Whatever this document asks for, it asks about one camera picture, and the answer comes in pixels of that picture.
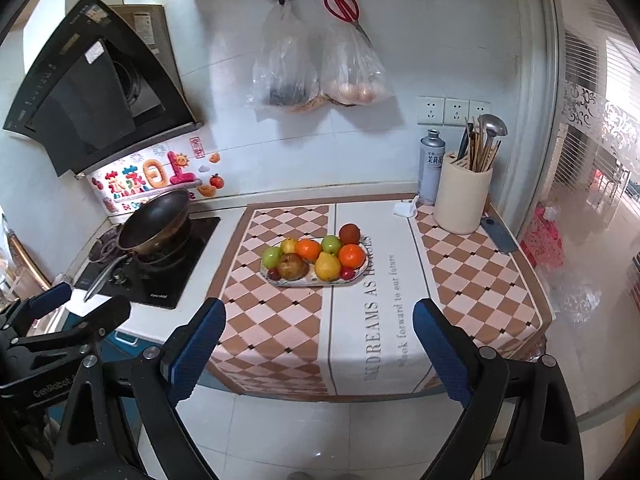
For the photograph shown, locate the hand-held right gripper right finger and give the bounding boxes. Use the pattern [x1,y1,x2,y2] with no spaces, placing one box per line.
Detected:
[412,297,586,480]

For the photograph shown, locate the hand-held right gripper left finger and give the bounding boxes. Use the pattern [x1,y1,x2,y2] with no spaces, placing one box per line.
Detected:
[52,297,228,480]

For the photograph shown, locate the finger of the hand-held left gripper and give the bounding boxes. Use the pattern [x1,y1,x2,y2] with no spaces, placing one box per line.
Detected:
[0,294,132,394]
[0,281,73,341]

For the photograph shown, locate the white floral oval plate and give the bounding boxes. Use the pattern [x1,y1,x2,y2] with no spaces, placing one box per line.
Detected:
[259,236,370,288]

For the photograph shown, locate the brown pear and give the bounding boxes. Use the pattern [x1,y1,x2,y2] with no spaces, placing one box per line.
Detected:
[278,253,310,281]

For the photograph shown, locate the yellow pear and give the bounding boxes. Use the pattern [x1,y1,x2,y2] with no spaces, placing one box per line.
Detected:
[314,251,342,282]

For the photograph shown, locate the blue cabinet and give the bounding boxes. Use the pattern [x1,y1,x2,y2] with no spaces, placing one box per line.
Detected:
[100,327,166,356]

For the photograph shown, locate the black gas stove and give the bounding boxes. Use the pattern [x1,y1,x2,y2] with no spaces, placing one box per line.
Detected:
[72,215,222,311]

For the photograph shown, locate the black frying pan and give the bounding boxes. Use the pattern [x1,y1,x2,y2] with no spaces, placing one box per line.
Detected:
[82,189,193,303]

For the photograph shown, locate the checkered brown table mat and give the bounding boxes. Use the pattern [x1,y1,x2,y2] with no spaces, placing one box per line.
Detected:
[206,192,553,403]

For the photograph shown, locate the clear plastic bag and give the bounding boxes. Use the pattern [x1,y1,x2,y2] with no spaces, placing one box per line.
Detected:
[547,265,601,328]

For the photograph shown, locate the red patterned bag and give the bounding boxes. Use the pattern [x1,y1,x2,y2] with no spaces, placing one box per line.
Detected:
[520,202,566,271]

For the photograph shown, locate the beige utensil holder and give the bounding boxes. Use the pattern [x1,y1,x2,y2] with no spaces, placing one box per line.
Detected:
[433,151,494,236]

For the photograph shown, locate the grey spray can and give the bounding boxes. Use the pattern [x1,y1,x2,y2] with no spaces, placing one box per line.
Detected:
[417,129,447,207]

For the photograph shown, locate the black range hood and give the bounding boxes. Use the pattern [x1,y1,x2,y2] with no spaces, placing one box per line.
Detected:
[2,0,203,178]

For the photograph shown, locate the bundle of wooden chopsticks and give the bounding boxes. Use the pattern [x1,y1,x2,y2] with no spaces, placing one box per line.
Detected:
[467,117,502,173]

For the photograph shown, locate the metal ladle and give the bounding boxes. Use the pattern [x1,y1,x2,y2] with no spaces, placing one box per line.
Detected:
[479,114,509,171]

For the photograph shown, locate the white patterned screen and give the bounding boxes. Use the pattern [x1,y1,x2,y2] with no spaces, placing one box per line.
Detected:
[557,80,640,151]

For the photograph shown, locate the plastic bag with dark contents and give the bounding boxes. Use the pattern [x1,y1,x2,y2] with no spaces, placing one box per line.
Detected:
[247,2,321,113]

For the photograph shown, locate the plastic bag with eggs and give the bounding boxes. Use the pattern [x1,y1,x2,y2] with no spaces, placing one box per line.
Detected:
[317,22,393,108]

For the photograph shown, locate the red scissors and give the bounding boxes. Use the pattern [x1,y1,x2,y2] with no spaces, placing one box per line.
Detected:
[323,0,373,43]

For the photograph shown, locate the colourful wall sticker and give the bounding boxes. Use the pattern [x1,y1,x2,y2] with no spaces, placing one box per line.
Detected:
[87,135,226,213]

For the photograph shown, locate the black knife handles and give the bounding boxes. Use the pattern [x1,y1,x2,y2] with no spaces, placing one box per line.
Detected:
[455,122,473,166]

